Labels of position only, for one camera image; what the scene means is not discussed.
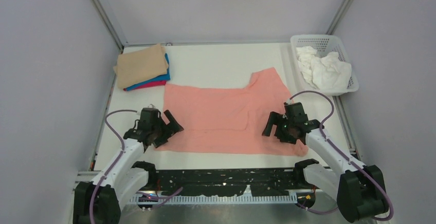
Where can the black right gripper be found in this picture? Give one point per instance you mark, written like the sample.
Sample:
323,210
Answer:
277,118

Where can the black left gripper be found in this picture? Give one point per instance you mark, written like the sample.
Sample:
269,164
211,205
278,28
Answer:
168,132

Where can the salmon pink t shirt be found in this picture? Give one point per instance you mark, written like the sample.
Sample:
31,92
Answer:
229,120

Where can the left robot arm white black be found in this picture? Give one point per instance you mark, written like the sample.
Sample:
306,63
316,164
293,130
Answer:
102,199

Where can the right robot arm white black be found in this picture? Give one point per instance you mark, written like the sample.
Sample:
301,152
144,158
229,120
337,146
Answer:
358,189

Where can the folded blue t shirt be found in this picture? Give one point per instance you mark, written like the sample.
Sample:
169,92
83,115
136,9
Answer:
160,76

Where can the white t shirt in basket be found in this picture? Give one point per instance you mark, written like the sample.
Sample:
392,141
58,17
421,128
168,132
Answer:
326,73

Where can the white plastic laundry basket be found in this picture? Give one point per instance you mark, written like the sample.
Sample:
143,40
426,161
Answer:
324,44

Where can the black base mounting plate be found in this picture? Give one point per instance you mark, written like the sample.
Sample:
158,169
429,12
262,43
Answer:
227,182

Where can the white slotted cable duct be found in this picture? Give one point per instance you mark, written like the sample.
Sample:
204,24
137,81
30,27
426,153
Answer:
243,199

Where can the left aluminium corner post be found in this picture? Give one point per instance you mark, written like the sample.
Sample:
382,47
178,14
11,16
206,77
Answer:
110,21

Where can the aluminium corner post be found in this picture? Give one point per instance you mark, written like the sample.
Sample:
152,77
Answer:
110,21
339,15

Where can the right aluminium corner post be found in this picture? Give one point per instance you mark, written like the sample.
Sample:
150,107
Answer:
339,15

